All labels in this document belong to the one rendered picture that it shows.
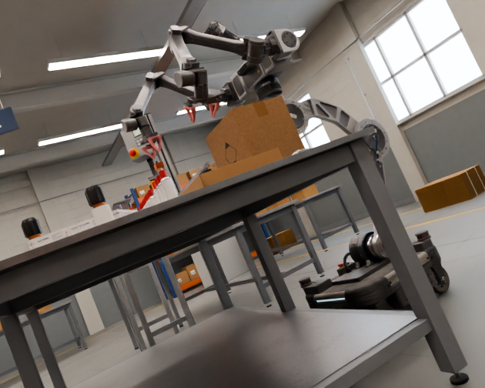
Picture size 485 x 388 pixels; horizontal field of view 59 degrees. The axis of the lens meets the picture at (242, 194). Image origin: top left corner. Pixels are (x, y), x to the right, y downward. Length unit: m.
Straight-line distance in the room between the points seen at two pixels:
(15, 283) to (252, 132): 0.94
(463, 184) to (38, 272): 5.04
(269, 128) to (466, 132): 5.77
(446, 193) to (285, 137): 4.20
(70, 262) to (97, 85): 6.03
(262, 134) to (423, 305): 0.80
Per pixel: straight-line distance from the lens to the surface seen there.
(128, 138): 2.48
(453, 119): 7.30
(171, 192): 1.93
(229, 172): 1.18
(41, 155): 9.01
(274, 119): 1.67
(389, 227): 1.40
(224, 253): 7.78
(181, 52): 1.90
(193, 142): 11.27
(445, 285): 2.50
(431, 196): 5.82
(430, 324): 1.48
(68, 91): 6.89
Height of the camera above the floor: 0.68
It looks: 5 degrees up
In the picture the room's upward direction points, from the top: 23 degrees counter-clockwise
